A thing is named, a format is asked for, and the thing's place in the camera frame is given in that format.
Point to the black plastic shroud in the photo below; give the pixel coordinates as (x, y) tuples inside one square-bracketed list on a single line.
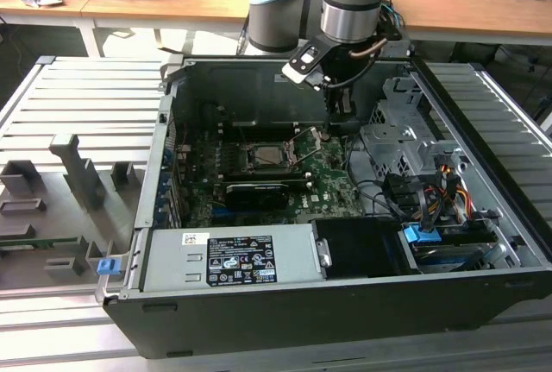
[(358, 247)]

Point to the green RAM stick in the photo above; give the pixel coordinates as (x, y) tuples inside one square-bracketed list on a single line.
[(39, 242)]

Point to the grey parts rack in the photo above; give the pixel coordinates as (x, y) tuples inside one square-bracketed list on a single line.
[(73, 152)]

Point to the black RAM slot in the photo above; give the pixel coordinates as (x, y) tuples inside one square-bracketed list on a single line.
[(263, 176)]

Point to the black graphics card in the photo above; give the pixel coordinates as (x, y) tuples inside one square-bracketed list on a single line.
[(259, 195)]

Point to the hard disk in blue carrier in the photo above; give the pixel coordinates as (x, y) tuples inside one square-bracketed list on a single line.
[(420, 234)]

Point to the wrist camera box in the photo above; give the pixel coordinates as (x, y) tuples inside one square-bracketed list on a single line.
[(304, 61)]

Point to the blue plastic carrier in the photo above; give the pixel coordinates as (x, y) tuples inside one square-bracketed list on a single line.
[(110, 267)]

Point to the black power connector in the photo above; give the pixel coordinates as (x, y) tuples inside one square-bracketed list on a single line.
[(403, 193)]

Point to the black PC case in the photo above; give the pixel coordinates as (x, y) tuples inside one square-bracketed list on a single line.
[(302, 324)]

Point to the silver power supply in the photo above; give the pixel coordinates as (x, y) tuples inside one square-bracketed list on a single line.
[(172, 255)]

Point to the green motherboard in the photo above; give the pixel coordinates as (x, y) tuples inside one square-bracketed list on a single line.
[(328, 182)]

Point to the silver metal drive cage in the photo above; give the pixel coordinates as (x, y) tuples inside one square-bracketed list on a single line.
[(388, 139)]

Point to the CPU socket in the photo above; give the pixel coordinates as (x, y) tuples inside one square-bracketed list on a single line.
[(250, 165)]

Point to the CPU with silver top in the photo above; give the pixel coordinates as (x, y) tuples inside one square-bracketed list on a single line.
[(267, 154)]

